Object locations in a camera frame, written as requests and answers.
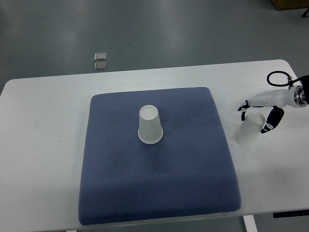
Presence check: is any brown cardboard box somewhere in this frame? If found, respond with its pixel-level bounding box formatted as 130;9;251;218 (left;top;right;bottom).
270;0;309;10

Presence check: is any lower metal floor plate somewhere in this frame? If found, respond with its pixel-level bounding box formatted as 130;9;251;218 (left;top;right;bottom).
94;62;107;72

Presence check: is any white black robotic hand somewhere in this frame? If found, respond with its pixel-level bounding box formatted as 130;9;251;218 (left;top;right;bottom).
238;86;308;133

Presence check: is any white table leg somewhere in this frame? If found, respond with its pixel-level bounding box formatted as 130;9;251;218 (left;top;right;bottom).
242;215;258;232

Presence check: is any black table control panel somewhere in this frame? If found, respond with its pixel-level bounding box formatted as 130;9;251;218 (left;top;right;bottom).
273;209;309;218

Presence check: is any upper metal floor plate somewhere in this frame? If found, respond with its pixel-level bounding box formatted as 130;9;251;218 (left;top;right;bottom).
94;52;107;61

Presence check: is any white paper cup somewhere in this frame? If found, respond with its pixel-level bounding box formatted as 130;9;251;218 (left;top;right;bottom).
234;112;266;147
138;105;163;145

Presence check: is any black tripod leg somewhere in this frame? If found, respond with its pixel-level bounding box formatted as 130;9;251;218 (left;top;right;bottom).
302;8;309;17

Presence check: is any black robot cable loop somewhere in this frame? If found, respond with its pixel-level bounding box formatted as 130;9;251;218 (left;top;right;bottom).
267;71;302;87

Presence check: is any metal floor plate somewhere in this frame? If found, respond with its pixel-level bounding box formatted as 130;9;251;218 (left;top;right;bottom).
94;62;107;72
94;52;107;61

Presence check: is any blue grey cushion mat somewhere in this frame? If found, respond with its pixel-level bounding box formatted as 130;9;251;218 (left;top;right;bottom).
78;87;241;225

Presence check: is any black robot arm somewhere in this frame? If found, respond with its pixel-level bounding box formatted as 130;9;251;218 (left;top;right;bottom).
300;75;309;104

